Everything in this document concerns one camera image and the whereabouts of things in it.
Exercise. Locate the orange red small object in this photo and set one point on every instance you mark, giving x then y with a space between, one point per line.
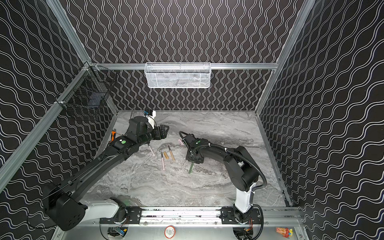
284 232

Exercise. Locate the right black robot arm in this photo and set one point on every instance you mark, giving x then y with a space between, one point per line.
244 172

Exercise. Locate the white mesh wire basket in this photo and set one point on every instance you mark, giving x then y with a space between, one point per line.
178 75

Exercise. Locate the green pen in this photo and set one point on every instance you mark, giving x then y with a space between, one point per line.
191 168

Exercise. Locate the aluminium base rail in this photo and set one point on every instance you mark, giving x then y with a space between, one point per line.
148 216

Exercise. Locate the orange handled adjustable wrench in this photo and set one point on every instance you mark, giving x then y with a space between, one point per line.
113 135

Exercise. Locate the black wire basket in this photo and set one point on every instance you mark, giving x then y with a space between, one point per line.
90 99

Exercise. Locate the red white round sticker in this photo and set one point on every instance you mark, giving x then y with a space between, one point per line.
170 232

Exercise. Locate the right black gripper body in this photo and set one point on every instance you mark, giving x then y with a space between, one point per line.
189 140

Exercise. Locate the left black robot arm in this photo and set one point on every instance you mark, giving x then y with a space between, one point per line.
62 201

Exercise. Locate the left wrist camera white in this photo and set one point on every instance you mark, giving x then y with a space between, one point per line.
150 115

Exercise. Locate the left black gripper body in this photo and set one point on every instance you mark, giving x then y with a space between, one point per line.
158 133

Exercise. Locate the tan pen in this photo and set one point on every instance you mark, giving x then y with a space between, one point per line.
172 155

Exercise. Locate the pink pen lower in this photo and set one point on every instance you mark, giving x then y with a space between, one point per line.
163 161

